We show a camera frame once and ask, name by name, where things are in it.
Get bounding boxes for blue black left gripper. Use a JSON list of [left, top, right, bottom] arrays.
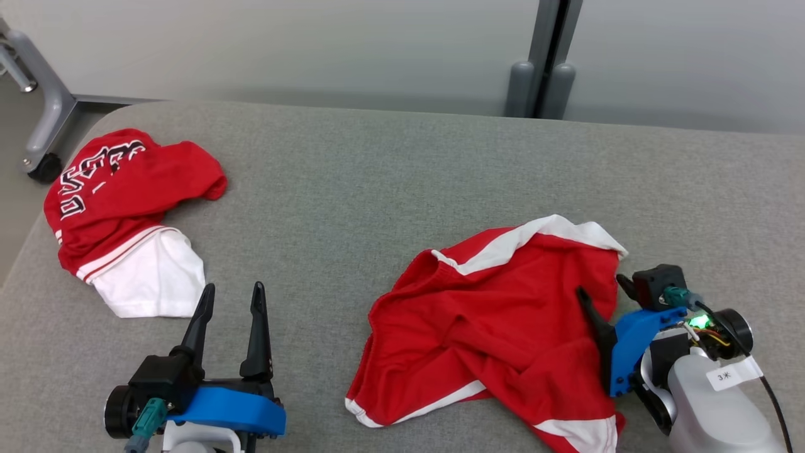
[[103, 281, 287, 453]]

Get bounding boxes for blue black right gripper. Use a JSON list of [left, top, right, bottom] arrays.
[[575, 273, 754, 436]]

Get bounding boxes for red shorts with white stripes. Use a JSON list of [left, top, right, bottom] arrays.
[[345, 214, 630, 453]]

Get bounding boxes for red jersey with white sleeves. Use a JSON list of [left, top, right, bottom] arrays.
[[43, 128, 228, 319]]

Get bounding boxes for white paper label tag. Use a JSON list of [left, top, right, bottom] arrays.
[[705, 355, 764, 393]]

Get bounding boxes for left camera cable teal plug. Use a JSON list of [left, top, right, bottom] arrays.
[[123, 397, 170, 453]]

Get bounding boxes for dark grey baseboard rail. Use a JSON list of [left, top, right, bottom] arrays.
[[74, 94, 161, 106]]

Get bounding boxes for grey partition post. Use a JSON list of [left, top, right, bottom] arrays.
[[504, 0, 584, 121]]

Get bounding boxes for grey metal frame with caster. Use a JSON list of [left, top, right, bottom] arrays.
[[0, 18, 79, 184]]

